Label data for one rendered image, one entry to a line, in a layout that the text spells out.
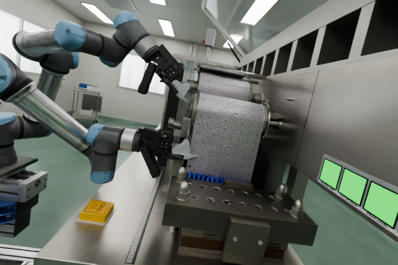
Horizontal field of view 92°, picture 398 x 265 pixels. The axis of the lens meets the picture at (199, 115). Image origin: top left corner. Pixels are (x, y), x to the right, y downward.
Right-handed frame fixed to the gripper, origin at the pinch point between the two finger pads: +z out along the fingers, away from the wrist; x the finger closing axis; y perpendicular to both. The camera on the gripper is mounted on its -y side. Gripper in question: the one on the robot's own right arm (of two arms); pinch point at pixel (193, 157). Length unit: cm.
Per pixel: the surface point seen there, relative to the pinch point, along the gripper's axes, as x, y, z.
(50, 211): 107, -109, -112
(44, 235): 80, -109, -98
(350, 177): -29.3, 10.9, 29.4
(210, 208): -19.5, -6.0, 5.0
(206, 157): -0.3, 0.8, 4.4
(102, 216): -13.4, -16.8, -23.1
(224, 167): -0.2, -1.9, 11.3
